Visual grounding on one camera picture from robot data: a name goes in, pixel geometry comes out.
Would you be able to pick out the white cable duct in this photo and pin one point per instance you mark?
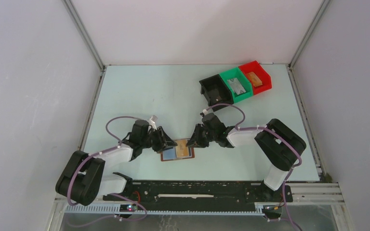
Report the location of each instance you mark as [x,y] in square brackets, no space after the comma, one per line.
[128,209]

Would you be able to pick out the dark card in black bin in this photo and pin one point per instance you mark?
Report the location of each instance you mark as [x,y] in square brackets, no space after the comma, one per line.
[215,96]

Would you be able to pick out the green plastic bin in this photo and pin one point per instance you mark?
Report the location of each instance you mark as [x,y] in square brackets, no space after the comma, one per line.
[233,73]

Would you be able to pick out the silver card in green bin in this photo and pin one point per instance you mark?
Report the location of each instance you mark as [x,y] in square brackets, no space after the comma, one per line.
[236,86]

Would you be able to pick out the brown leather card holder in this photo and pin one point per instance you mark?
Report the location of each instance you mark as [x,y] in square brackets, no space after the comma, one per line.
[170,155]

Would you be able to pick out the black plastic bin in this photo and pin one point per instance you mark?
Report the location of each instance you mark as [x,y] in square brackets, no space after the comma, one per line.
[215,82]

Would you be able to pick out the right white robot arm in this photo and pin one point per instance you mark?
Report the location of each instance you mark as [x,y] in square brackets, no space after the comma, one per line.
[282,146]

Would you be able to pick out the gold VIP credit card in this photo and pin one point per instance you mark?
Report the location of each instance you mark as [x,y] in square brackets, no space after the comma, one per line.
[181,150]

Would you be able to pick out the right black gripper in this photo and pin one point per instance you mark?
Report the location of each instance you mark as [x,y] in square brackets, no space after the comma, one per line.
[196,141]

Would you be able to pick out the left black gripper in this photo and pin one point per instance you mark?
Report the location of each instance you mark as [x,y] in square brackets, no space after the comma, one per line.
[163,140]

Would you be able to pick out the red plastic bin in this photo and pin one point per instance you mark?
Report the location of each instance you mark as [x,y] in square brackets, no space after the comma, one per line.
[255,67]

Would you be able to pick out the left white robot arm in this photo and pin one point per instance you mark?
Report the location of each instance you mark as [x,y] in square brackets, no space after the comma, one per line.
[87,176]

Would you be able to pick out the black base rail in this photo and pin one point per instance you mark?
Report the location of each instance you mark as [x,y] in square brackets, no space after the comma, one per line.
[204,195]

